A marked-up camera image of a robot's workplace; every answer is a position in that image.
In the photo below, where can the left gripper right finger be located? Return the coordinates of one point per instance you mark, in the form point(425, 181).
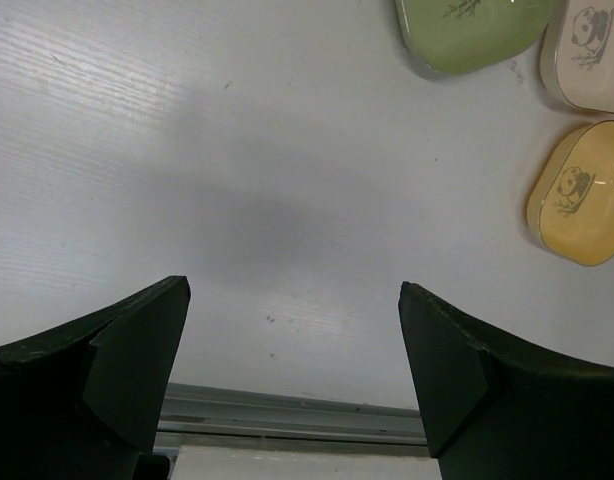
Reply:
point(495, 406)

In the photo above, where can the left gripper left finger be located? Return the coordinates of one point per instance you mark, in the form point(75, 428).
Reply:
point(83, 400)

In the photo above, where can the yellow square plate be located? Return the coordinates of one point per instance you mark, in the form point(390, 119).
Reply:
point(570, 209)

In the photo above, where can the green square plate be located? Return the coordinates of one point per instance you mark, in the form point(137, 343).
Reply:
point(461, 37)

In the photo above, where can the cream square plate right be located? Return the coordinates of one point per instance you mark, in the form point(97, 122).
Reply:
point(577, 55)

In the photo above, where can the aluminium rail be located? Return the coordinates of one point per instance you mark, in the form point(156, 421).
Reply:
point(197, 410)

